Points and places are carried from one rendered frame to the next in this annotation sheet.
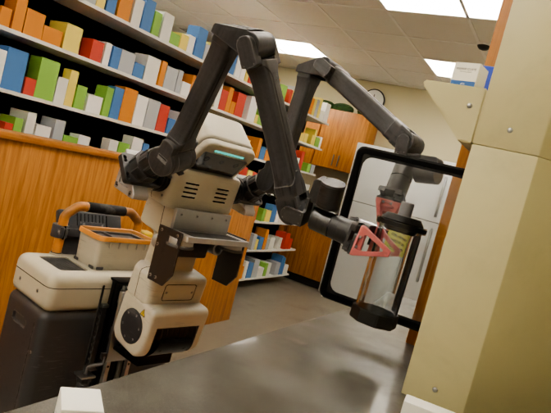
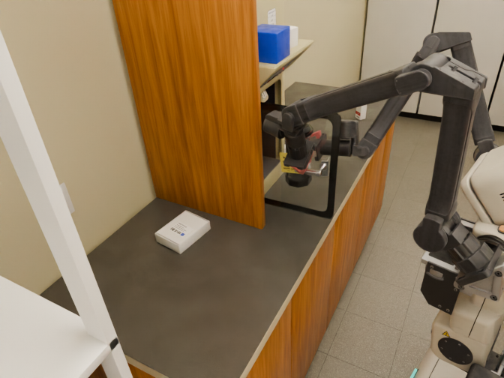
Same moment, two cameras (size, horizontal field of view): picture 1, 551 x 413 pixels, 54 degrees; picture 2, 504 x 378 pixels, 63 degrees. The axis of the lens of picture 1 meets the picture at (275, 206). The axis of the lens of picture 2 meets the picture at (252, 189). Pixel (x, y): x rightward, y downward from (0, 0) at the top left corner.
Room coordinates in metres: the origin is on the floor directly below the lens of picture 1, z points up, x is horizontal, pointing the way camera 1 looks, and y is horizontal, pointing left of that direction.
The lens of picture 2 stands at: (2.52, -0.39, 1.90)
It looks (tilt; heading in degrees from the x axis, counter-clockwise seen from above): 34 degrees down; 183
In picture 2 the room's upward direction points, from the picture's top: 4 degrees counter-clockwise
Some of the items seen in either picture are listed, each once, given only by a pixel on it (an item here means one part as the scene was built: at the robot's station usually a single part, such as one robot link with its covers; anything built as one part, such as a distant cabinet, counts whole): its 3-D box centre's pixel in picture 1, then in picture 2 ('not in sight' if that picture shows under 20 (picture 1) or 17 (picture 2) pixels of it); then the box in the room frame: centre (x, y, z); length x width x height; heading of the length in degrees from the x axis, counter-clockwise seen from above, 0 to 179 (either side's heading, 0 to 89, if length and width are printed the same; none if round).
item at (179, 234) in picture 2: not in sight; (183, 231); (1.39, -0.70, 0.96); 0.16 x 0.12 x 0.04; 144
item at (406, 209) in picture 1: (403, 217); not in sight; (1.17, -0.27, 1.25); 0.09 x 0.09 x 0.07
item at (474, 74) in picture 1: (467, 81); (287, 37); (1.09, -0.30, 1.54); 0.05 x 0.05 x 0.06; 53
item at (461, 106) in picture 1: (462, 127); (280, 66); (1.15, -0.33, 1.46); 0.32 x 0.11 x 0.10; 152
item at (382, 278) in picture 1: (388, 270); not in sight; (1.17, -0.27, 1.13); 0.11 x 0.11 x 0.21
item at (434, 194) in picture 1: (395, 237); (292, 162); (1.33, -0.30, 1.19); 0.30 x 0.01 x 0.40; 64
